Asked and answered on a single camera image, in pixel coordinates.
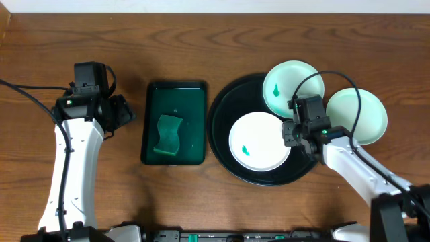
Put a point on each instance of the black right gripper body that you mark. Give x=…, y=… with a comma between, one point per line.
x=294, y=134

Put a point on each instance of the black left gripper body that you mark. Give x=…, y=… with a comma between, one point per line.
x=124, y=110

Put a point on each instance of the mint green plate with stain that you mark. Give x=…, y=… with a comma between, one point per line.
x=373, y=119

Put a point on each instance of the white plate with green stain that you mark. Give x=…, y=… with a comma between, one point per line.
x=256, y=142

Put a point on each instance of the green scrubbing sponge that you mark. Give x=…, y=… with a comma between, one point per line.
x=168, y=128

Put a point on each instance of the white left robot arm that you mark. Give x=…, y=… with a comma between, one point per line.
x=81, y=125

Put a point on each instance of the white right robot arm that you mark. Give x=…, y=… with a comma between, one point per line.
x=399, y=211

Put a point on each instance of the round black serving tray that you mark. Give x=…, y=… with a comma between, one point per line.
x=238, y=98

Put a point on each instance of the dark green rectangular tray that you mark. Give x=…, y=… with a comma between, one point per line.
x=183, y=99

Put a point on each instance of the pale green back plate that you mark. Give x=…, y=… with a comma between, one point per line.
x=280, y=84

